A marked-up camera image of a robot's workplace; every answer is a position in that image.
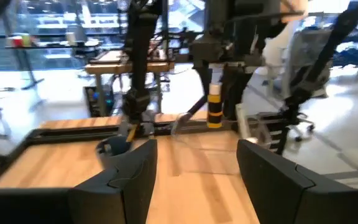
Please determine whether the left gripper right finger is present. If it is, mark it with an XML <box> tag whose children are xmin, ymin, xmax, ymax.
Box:
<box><xmin>236</xmin><ymin>139</ymin><xmax>358</xmax><ymax>224</ymax></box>

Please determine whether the wooden top workbench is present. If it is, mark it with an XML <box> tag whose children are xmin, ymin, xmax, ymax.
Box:
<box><xmin>84</xmin><ymin>49</ymin><xmax>175</xmax><ymax>118</ymax></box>

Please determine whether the grey office chair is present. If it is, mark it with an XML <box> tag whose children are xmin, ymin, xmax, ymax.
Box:
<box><xmin>284</xmin><ymin>27</ymin><xmax>335</xmax><ymax>142</ymax></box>

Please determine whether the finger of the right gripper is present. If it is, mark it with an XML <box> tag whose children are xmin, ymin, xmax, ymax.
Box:
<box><xmin>194</xmin><ymin>63</ymin><xmax>213</xmax><ymax>106</ymax></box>
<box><xmin>222</xmin><ymin>63</ymin><xmax>247</xmax><ymax>121</ymax></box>

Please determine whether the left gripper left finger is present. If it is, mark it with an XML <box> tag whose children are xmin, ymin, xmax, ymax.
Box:
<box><xmin>0</xmin><ymin>139</ymin><xmax>158</xmax><ymax>224</ymax></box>

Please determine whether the orange handled paintbrush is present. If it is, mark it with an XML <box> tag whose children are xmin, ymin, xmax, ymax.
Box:
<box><xmin>126</xmin><ymin>124</ymin><xmax>138</xmax><ymax>144</ymax></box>

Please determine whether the grey-blue plastic cup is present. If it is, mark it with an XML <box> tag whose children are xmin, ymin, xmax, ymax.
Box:
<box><xmin>95</xmin><ymin>135</ymin><xmax>136</xmax><ymax>170</ymax></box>

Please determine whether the black side table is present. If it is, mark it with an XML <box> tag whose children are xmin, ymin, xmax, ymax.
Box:
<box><xmin>4</xmin><ymin>32</ymin><xmax>102</xmax><ymax>91</ymax></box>

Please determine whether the small yellow paint bottle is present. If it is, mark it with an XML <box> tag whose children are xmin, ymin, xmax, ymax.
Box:
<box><xmin>206</xmin><ymin>83</ymin><xmax>224</xmax><ymax>129</ymax></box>

